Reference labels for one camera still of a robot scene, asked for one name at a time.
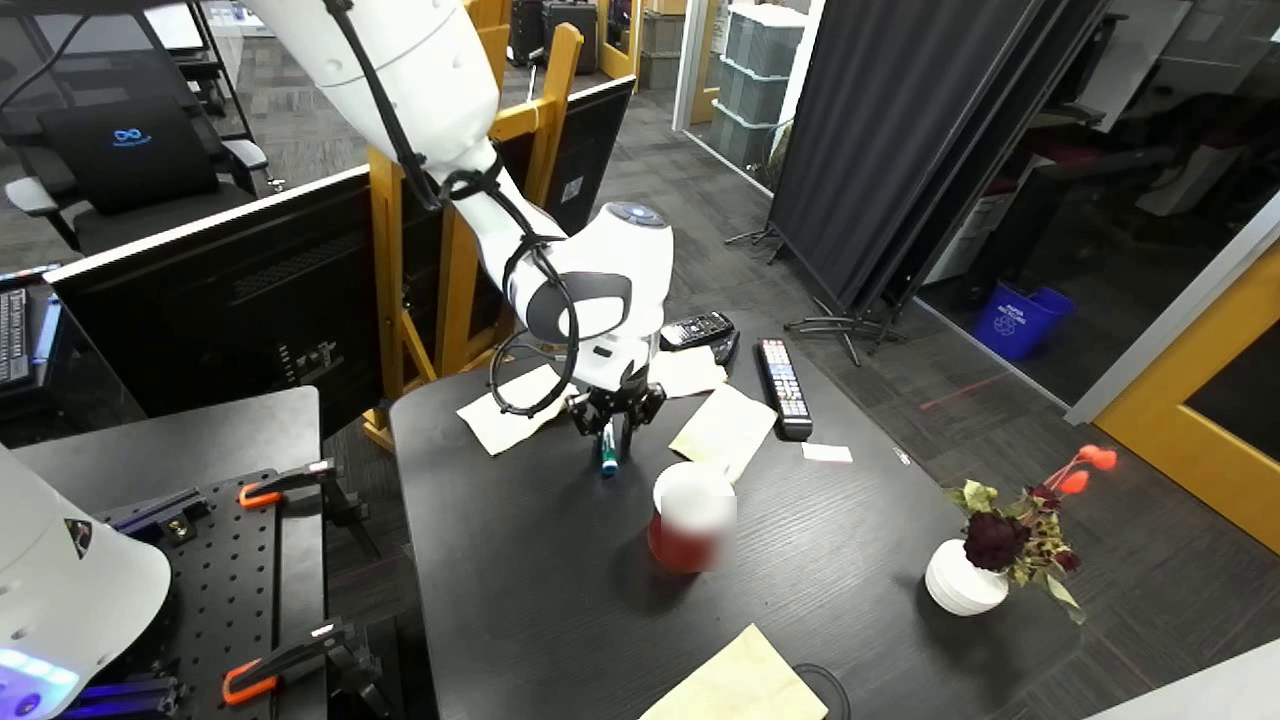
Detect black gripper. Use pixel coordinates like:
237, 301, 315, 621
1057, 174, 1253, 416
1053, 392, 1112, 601
567, 345, 669, 469

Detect blue and white marker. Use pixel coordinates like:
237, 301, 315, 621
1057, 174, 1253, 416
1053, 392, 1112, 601
599, 416, 623, 475

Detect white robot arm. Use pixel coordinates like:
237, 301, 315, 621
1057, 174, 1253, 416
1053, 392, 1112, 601
0, 0, 672, 720

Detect red cup white interior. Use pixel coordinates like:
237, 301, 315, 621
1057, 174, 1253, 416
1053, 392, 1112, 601
644, 462, 735, 574

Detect cream napkin beside cup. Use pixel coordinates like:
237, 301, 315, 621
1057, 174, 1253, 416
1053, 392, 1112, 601
672, 383, 776, 484

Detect cream napkin near calculator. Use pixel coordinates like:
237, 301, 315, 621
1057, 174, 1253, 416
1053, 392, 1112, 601
647, 347, 728, 394

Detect cream napkin near easel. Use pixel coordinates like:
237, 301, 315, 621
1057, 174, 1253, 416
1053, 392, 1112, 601
461, 364, 567, 454

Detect black calculator remote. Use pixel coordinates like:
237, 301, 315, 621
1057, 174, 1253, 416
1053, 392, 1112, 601
656, 312, 731, 351

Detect long black remote control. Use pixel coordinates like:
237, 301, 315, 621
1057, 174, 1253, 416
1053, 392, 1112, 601
754, 341, 813, 441

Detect small white label sticker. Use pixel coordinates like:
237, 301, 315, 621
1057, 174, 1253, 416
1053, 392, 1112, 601
798, 444, 851, 462

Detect wooden easel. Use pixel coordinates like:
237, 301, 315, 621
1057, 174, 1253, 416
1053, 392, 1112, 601
359, 0, 647, 454

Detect cream napkin at table edge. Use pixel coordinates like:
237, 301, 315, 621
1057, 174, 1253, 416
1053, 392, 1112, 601
639, 624, 826, 720

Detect orange clamp upper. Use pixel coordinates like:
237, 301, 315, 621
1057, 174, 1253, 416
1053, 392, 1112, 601
237, 461, 347, 512

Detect orange clamp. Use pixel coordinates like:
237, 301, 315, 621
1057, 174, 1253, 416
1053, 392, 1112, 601
237, 461, 347, 512
220, 621, 388, 713

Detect orange clamp lower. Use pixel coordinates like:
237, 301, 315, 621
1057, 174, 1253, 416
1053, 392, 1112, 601
220, 621, 388, 713

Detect stacked plastic storage drawers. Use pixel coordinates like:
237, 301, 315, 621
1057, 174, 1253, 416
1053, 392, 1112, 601
709, 0, 805, 170

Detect white vase with flowers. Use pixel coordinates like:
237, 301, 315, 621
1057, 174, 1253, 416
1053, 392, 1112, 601
922, 444, 1120, 624

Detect black curtain divider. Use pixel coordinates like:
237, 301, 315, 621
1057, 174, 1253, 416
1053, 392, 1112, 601
768, 0, 1104, 312

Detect blue plastic bin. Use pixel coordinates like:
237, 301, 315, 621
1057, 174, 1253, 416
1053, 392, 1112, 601
971, 284, 1070, 361

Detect black office chair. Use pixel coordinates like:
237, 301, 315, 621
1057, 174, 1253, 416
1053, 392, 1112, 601
0, 0, 268, 251

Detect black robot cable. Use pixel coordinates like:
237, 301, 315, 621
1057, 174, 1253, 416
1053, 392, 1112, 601
318, 0, 586, 420

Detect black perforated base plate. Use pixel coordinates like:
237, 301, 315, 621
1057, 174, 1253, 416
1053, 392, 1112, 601
90, 478, 280, 720

